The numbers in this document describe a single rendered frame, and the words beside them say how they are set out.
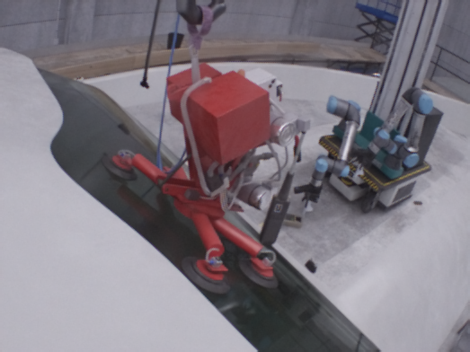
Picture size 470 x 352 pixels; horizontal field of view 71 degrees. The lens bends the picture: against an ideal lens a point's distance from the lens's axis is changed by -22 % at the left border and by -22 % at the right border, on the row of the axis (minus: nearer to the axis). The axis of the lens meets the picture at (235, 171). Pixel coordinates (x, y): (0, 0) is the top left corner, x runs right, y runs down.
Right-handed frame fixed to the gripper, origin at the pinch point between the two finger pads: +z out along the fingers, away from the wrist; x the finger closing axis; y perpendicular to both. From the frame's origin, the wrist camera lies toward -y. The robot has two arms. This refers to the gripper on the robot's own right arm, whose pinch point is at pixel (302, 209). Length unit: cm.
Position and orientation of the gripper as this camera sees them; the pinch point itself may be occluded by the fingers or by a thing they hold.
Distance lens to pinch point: 257.1
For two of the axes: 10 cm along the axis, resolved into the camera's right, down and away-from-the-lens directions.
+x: 1.0, -5.2, 8.5
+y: 9.7, 2.3, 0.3
